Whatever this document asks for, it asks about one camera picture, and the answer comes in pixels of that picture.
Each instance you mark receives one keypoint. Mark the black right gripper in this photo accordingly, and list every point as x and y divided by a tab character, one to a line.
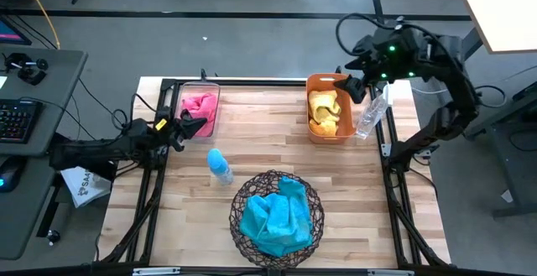
365	68

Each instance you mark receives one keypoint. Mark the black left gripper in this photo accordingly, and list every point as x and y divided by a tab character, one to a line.
175	131

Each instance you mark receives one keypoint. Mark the small blue microfiber towel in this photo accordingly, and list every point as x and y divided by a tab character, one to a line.
293	188

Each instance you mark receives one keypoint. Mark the large blue microfiber towel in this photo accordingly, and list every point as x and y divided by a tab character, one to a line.
272	225

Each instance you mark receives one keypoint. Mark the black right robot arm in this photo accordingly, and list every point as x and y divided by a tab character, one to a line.
444	79

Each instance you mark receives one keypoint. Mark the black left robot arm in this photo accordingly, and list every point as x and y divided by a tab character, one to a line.
105	150

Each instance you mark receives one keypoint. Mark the orange plastic bin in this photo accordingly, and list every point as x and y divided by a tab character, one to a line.
348	116

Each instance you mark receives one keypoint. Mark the empty clear plastic bottle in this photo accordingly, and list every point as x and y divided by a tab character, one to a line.
371	114

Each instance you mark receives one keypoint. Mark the clear plastic bin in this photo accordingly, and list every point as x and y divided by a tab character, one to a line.
197	89

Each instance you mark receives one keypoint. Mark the clear bottle with blue cap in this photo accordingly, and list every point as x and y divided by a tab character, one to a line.
219	165

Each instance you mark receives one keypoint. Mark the dark woven wicker basket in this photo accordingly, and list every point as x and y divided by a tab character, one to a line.
243	242

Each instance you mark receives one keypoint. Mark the white printed paper bag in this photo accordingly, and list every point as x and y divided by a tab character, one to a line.
84	188

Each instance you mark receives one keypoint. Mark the grey table leg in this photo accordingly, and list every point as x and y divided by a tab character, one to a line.
472	45

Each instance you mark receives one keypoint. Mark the grey desk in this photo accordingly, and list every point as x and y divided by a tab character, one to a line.
38	91

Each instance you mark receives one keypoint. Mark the dark side desk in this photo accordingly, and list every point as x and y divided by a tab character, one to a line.
512	142

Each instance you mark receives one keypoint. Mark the light wooden table top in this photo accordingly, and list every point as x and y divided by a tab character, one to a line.
499	7

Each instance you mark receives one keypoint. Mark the black backlit keyboard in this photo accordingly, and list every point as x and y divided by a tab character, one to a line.
17	121

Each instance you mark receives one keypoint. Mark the black round knob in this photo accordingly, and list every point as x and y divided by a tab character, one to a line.
53	236

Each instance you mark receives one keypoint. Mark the white floor paper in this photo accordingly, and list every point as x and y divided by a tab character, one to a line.
507	196

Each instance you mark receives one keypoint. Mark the black computer mouse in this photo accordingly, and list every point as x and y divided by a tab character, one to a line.
9	173

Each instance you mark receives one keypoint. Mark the computer monitor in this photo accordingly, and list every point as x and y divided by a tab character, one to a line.
10	32

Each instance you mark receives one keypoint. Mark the black aluminium table frame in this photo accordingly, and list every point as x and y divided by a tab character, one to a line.
161	100

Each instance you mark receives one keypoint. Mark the silver metal bracket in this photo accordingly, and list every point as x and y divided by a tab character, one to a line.
156	271
390	272

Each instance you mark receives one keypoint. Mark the black clamp mount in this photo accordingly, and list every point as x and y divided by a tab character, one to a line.
27	70

